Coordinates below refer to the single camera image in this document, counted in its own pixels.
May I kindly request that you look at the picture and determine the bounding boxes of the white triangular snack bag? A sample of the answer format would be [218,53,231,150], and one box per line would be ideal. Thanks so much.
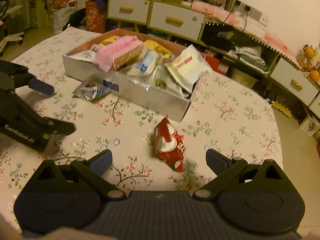
[69,44,102,63]

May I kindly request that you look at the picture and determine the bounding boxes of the pink wafer snack packet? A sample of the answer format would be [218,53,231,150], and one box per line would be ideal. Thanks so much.
[93,36,144,72]

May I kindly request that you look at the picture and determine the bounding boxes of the cream red-label snack packet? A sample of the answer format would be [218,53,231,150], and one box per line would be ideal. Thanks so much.
[165,45,213,94]

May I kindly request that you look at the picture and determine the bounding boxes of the white pistachio snack bag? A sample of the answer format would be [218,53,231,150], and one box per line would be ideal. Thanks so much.
[151,66,190,98]

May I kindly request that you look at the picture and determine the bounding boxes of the white blue rice cracker packet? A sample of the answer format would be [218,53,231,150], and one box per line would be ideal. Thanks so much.
[126,48,161,76]

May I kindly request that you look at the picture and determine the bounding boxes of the yellow printed snack bag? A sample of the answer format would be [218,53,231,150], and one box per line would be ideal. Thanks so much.
[144,40,171,56]

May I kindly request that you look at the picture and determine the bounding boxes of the plain yellow snack bag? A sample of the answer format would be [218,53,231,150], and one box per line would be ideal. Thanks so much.
[99,35,120,46]

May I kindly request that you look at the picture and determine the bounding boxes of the silver foil snack packet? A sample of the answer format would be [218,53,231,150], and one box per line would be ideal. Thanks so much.
[73,80,111,101]

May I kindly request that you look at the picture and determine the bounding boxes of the floral tablecloth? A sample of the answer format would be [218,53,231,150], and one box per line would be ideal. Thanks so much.
[1,28,283,228]

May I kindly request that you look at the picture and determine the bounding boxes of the white office chair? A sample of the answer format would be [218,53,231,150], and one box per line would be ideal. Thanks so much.
[1,0,24,57]

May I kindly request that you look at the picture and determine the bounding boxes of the orange printed bag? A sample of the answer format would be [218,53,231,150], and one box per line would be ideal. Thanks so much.
[85,1,106,33]

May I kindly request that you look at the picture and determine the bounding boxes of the red storage box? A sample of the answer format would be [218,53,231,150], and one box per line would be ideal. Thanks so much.
[201,53,229,75]

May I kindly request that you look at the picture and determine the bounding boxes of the pink cardboard tray box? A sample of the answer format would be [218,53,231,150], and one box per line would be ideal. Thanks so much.
[63,29,196,122]

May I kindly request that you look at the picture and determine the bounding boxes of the oranges on stand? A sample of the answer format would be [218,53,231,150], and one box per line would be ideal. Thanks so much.
[297,44,319,83]

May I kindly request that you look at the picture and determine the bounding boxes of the pink cloth runner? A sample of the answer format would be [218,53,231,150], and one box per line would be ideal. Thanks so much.
[191,0,301,69]

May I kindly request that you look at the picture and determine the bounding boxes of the wooden cabinet with drawers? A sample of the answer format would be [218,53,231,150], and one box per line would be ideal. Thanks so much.
[107,0,319,116]

